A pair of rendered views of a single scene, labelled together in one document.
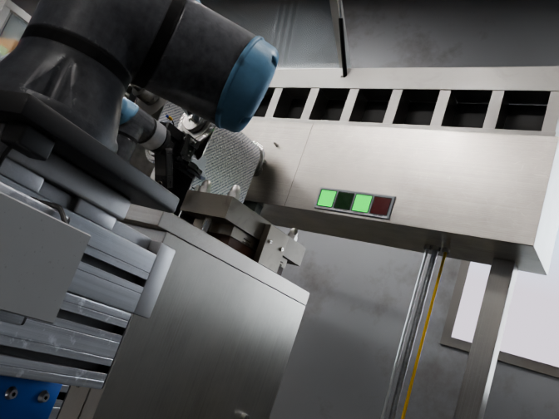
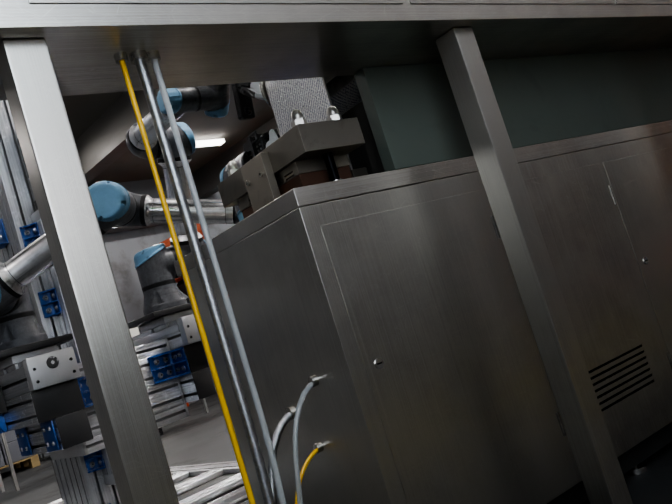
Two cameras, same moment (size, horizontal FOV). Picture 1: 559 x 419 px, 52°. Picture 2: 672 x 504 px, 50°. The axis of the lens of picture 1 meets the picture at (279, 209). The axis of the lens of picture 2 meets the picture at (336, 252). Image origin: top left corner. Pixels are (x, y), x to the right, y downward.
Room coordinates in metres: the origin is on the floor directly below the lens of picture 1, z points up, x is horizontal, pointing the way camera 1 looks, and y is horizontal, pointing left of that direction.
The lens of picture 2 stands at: (2.17, -1.49, 0.64)
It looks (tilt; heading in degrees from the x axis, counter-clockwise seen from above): 4 degrees up; 108
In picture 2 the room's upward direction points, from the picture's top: 17 degrees counter-clockwise
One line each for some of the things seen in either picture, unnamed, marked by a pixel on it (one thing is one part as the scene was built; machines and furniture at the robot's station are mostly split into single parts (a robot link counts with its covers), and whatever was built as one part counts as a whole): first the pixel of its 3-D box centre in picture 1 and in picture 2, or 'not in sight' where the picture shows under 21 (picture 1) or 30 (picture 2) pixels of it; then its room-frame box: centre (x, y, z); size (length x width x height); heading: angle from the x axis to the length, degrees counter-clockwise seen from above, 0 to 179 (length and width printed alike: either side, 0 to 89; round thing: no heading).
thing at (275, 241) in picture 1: (271, 248); (259, 183); (1.58, -0.02, 0.96); 0.10 x 0.03 x 0.11; 144
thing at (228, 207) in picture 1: (247, 229); (286, 165); (1.62, 0.07, 1.00); 0.40 x 0.16 x 0.06; 144
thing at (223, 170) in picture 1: (221, 184); (305, 121); (1.66, 0.19, 1.11); 0.23 x 0.01 x 0.18; 144
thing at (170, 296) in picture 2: not in sight; (162, 297); (0.82, 0.69, 0.87); 0.15 x 0.15 x 0.10
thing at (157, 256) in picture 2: not in sight; (154, 265); (0.83, 0.70, 0.98); 0.13 x 0.12 x 0.14; 54
